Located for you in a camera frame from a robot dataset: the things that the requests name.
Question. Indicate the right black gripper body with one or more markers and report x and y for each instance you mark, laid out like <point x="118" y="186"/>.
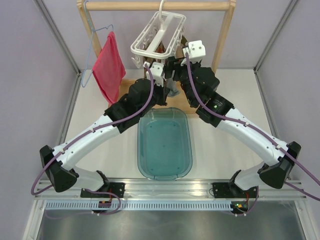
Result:
<point x="181" y="74"/>

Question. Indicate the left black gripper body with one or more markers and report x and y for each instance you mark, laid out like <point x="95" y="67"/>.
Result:
<point x="159" y="94"/>

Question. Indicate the grey ankle sock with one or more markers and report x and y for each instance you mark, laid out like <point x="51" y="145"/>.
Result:
<point x="173" y="90"/>

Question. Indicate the white clip sock hanger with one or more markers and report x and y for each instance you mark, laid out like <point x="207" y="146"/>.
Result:
<point x="160" y="37"/>

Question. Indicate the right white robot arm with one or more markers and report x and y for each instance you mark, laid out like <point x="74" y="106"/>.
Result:
<point x="199" y="85"/>

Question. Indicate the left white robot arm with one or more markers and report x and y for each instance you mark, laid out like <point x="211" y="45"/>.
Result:
<point x="60" y="162"/>

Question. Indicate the cream striped sock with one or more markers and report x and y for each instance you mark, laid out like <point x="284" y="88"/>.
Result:
<point x="179" y="50"/>

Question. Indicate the blue translucent plastic bin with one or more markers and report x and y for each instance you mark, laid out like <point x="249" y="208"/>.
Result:
<point x="164" y="151"/>

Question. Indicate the red mesh cloth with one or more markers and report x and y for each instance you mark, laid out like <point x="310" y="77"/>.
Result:
<point x="109" y="70"/>

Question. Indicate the wooden clothes rack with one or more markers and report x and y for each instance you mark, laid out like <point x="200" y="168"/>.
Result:
<point x="227" y="7"/>

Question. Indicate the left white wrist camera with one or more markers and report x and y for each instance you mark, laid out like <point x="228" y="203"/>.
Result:
<point x="157" y="72"/>

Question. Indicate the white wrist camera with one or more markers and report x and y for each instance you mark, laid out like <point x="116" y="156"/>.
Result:
<point x="196" y="52"/>
<point x="157" y="72"/>

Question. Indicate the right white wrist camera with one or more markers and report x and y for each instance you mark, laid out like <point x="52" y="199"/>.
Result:
<point x="196" y="52"/>

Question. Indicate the aluminium mounting rail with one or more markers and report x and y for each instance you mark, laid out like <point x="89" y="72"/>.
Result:
<point x="139" y="189"/>

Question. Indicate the blue wire hanger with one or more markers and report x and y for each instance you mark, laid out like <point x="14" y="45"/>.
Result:
<point x="93" y="31"/>

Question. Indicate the right aluminium frame post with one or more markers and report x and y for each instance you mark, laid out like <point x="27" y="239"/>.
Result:
<point x="275" y="34"/>

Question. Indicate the aluminium frame post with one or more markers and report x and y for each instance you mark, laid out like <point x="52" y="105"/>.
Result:
<point x="275" y="34"/>
<point x="40" y="4"/>

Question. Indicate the slotted cable duct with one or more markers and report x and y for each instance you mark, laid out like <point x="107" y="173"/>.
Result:
<point x="136" y="205"/>

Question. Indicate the left aluminium frame post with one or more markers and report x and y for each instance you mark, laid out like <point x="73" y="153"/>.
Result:
<point x="40" y="4"/>

